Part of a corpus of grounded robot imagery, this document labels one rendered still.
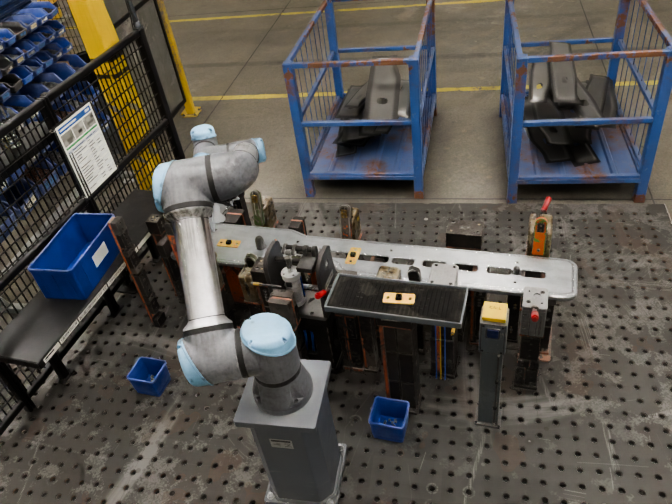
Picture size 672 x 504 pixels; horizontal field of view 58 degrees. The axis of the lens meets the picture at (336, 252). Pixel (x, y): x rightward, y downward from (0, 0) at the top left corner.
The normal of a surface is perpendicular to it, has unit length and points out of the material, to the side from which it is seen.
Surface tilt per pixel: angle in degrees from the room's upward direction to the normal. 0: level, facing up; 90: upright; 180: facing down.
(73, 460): 0
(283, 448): 90
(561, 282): 0
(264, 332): 7
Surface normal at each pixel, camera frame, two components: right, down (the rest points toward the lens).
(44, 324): -0.12, -0.77
